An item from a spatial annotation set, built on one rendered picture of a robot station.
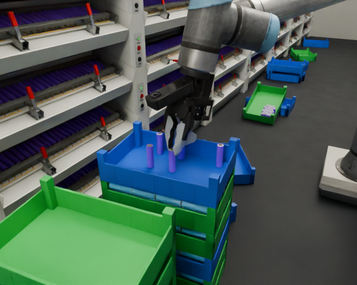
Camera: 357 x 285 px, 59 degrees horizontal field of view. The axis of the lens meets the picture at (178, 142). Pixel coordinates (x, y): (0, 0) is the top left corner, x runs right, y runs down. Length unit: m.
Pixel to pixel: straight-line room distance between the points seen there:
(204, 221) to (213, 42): 0.40
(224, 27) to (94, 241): 0.51
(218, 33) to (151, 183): 0.37
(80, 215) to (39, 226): 0.08
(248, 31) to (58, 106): 0.61
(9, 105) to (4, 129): 0.08
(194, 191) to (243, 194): 0.74
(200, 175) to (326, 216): 0.73
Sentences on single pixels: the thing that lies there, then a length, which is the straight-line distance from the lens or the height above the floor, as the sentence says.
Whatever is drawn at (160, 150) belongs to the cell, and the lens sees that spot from 0.89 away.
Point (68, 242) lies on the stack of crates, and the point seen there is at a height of 0.40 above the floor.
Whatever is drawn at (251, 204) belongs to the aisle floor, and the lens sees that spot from 1.39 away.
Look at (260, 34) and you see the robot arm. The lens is 0.77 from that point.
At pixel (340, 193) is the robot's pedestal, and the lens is 1.47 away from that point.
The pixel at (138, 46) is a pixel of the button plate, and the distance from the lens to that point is 1.27.
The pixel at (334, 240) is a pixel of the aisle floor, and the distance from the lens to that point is 1.34.
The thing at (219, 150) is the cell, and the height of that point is 0.46.
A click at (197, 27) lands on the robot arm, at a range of 0.72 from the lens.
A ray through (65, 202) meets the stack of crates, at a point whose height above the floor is 0.42.
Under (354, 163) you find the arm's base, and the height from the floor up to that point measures 0.16.
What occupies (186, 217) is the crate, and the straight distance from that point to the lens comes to 0.76.
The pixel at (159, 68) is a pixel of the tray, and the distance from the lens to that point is 1.43.
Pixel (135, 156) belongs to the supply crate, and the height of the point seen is 0.40.
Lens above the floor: 0.86
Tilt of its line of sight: 28 degrees down
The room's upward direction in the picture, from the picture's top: straight up
